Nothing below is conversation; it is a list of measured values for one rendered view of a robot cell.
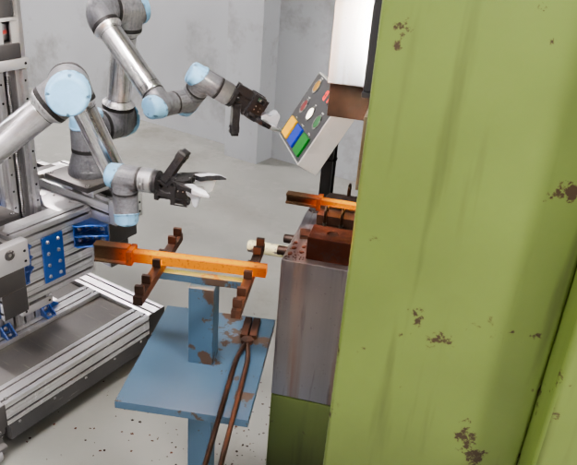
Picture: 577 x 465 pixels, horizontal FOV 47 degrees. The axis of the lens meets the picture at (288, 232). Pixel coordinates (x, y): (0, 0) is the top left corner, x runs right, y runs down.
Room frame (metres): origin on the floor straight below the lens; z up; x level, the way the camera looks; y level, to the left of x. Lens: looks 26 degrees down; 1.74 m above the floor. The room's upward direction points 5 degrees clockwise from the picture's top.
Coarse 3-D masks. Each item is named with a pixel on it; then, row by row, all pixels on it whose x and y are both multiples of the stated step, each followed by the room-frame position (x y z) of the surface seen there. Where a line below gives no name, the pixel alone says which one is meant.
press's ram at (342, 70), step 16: (336, 0) 1.60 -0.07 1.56; (352, 0) 1.59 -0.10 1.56; (368, 0) 1.59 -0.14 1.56; (336, 16) 1.60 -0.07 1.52; (352, 16) 1.59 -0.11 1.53; (368, 16) 1.58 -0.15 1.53; (336, 32) 1.60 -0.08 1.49; (352, 32) 1.59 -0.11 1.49; (368, 32) 1.58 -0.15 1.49; (336, 48) 1.60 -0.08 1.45; (352, 48) 1.59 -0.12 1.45; (336, 64) 1.60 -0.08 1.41; (352, 64) 1.59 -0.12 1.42; (336, 80) 1.60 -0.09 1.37; (352, 80) 1.59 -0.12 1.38
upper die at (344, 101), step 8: (336, 88) 1.65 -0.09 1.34; (344, 88) 1.64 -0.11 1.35; (352, 88) 1.64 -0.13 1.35; (360, 88) 1.63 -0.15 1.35; (336, 96) 1.65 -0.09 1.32; (344, 96) 1.64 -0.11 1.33; (352, 96) 1.64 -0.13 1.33; (360, 96) 1.63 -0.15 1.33; (328, 104) 1.65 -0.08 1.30; (336, 104) 1.65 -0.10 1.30; (344, 104) 1.64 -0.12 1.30; (352, 104) 1.64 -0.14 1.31; (360, 104) 1.63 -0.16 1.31; (368, 104) 1.63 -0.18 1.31; (328, 112) 1.65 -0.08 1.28; (336, 112) 1.65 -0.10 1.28; (344, 112) 1.64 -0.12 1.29; (352, 112) 1.64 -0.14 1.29; (360, 112) 1.63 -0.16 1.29
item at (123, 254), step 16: (96, 240) 1.35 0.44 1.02; (96, 256) 1.33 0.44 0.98; (112, 256) 1.33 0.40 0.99; (128, 256) 1.31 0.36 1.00; (144, 256) 1.32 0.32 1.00; (160, 256) 1.31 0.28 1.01; (176, 256) 1.32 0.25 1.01; (192, 256) 1.32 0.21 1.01; (208, 256) 1.33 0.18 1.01; (224, 272) 1.30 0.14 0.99; (240, 272) 1.30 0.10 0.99; (256, 272) 1.29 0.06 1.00
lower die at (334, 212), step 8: (352, 200) 1.77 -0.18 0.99; (320, 208) 1.70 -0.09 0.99; (336, 208) 1.69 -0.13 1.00; (344, 208) 1.69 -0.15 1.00; (320, 216) 1.65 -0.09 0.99; (328, 216) 1.64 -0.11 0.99; (336, 216) 1.65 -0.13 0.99; (344, 216) 1.65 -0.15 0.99; (352, 216) 1.66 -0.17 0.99; (328, 224) 1.64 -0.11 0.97; (336, 224) 1.64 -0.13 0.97; (344, 224) 1.63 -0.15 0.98; (352, 224) 1.63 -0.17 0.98
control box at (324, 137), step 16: (320, 80) 2.40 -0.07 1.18; (304, 96) 2.45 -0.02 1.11; (320, 96) 2.31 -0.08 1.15; (304, 112) 2.36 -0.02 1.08; (320, 112) 2.23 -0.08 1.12; (304, 128) 2.26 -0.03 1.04; (320, 128) 2.14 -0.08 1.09; (336, 128) 2.14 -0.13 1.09; (288, 144) 2.29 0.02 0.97; (320, 144) 2.13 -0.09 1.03; (336, 144) 2.14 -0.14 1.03; (304, 160) 2.12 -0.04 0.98; (320, 160) 2.13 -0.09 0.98
